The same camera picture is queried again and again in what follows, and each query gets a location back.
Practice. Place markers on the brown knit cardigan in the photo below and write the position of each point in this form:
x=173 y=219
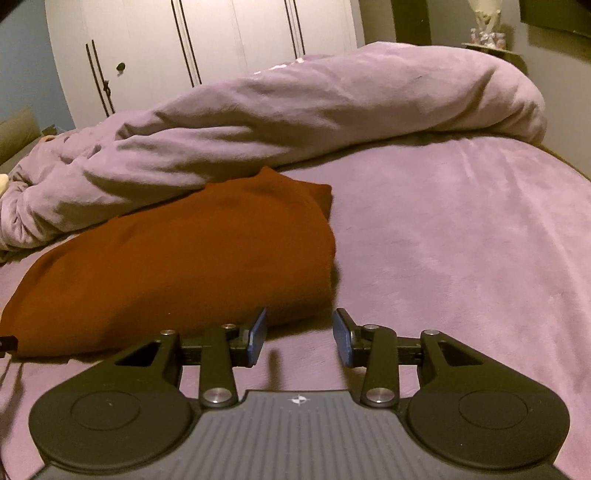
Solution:
x=184 y=263

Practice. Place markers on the dark tall panel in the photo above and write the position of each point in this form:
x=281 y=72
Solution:
x=412 y=21

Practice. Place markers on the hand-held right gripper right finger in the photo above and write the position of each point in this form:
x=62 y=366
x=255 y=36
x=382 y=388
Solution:
x=342 y=334

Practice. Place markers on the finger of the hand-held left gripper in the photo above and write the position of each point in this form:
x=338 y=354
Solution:
x=7 y=345

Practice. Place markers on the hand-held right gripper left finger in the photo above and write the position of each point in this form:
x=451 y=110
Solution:
x=258 y=334

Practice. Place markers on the bed with purple sheet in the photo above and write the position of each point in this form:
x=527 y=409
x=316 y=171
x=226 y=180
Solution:
x=461 y=240

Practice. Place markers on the dark wall frame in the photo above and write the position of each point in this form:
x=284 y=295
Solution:
x=558 y=14

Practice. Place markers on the cream face plush pillow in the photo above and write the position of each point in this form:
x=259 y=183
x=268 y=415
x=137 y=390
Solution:
x=2 y=182

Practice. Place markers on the purple fleece duvet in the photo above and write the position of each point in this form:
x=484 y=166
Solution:
x=300 y=115

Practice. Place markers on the wall shelf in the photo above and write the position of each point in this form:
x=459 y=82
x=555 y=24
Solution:
x=496 y=50

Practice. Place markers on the green upholstered headboard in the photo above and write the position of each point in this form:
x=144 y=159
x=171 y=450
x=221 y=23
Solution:
x=18 y=134

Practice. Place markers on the white wardrobe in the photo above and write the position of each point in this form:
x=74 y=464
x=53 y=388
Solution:
x=221 y=41

